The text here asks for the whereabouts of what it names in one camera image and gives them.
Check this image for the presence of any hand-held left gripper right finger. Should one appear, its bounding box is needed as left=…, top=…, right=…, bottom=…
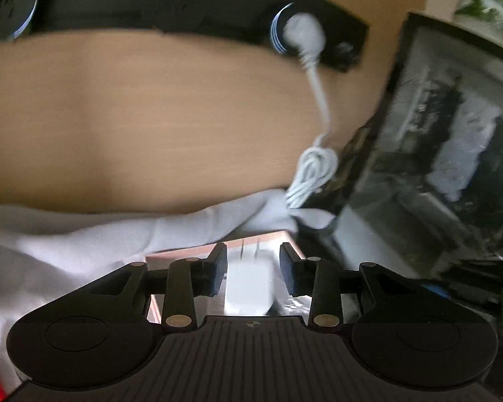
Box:
left=279, top=242, right=422, bottom=331

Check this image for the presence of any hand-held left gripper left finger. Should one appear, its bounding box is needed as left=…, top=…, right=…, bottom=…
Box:
left=83, top=242, right=229, bottom=331

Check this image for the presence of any pink charger box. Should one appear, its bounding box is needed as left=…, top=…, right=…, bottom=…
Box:
left=145, top=230, right=312, bottom=324

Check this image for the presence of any white cloth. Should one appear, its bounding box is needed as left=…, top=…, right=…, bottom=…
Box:
left=0, top=188, right=340, bottom=365

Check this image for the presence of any black framed screen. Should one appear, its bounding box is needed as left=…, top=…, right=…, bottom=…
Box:
left=302, top=12, right=503, bottom=291

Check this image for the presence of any black power strip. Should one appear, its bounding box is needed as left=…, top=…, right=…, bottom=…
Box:
left=0, top=0, right=370, bottom=73

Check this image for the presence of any green and orange printed packet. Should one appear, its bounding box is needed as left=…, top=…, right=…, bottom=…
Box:
left=425, top=0, right=503, bottom=48

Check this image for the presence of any white plug with cable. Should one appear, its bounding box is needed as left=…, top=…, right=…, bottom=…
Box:
left=270, top=2, right=340, bottom=210

